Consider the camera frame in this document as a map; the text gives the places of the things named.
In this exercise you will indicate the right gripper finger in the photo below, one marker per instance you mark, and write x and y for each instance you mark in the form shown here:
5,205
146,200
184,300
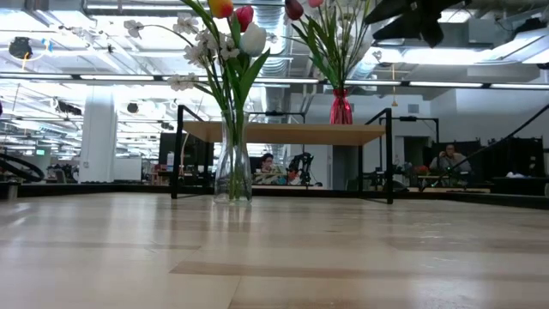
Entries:
396,30
388,10

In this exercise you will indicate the white blossom spray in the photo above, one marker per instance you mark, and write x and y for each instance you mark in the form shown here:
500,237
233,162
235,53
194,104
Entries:
343,43
182,81

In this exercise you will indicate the pink artificial tulip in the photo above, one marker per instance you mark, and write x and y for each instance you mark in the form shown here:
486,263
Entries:
315,2

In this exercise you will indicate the red glass vase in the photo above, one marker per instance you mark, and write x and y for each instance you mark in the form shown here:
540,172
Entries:
341,109

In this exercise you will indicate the white artificial tulip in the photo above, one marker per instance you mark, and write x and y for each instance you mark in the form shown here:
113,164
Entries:
253,39

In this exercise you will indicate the yellow artificial tulip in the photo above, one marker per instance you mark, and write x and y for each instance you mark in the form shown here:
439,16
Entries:
221,7

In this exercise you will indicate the clear glass vase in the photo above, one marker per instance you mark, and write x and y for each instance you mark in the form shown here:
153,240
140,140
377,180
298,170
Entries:
233,171

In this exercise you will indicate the wooden shelf black legs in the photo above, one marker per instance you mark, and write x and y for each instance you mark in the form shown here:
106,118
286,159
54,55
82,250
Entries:
279,133

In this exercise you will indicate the person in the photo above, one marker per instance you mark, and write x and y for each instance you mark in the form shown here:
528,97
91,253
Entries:
268,165
449,159

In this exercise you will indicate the black cabinets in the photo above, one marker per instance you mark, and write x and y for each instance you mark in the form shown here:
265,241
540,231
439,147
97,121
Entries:
514,156

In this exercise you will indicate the black monitor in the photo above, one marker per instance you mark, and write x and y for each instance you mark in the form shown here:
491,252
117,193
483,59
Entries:
167,150

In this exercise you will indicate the white board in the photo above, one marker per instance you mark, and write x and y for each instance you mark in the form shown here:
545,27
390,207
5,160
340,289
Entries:
128,169

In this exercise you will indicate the white round column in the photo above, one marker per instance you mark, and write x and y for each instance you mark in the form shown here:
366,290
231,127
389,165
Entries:
98,137

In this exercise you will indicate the black round ceiling device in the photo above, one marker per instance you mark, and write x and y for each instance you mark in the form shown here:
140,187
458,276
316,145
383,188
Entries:
20,47

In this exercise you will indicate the silver air duct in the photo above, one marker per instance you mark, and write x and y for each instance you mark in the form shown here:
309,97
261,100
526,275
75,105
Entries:
364,64

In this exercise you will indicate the silver spiral duct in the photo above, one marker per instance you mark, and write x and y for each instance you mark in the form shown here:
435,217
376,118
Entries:
274,68

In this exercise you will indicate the black aluminium table frame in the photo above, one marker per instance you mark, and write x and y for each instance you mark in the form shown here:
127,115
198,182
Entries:
86,189

